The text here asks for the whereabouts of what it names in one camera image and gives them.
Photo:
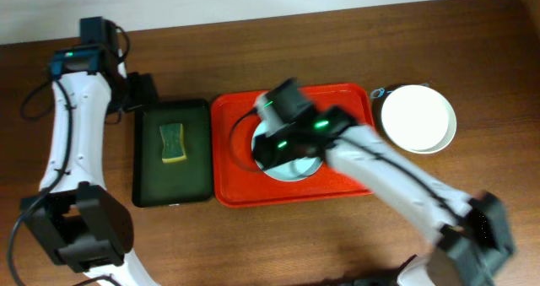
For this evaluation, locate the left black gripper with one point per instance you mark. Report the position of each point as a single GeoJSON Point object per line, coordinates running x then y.
{"type": "Point", "coordinates": [141, 90]}

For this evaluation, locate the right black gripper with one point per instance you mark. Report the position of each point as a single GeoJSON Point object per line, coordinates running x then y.
{"type": "Point", "coordinates": [270, 153]}

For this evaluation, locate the light blue plate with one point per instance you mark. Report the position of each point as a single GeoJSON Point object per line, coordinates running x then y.
{"type": "Point", "coordinates": [293, 170]}

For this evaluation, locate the green yellow sponge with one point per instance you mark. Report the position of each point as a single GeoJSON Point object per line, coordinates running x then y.
{"type": "Point", "coordinates": [173, 143]}

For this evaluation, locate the red plastic tray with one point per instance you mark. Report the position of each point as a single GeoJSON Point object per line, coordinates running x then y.
{"type": "Point", "coordinates": [238, 188]}

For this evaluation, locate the white cream plate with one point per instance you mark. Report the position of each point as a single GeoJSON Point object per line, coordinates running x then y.
{"type": "Point", "coordinates": [418, 119]}

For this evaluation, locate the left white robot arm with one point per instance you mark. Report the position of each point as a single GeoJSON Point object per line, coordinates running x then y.
{"type": "Point", "coordinates": [76, 221]}

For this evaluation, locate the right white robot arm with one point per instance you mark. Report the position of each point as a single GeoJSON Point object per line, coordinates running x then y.
{"type": "Point", "coordinates": [471, 236]}

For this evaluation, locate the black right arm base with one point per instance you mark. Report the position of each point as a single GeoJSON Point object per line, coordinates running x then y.
{"type": "Point", "coordinates": [372, 280]}

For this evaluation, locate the dark green tray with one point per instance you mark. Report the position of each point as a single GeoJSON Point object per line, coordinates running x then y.
{"type": "Point", "coordinates": [156, 183]}

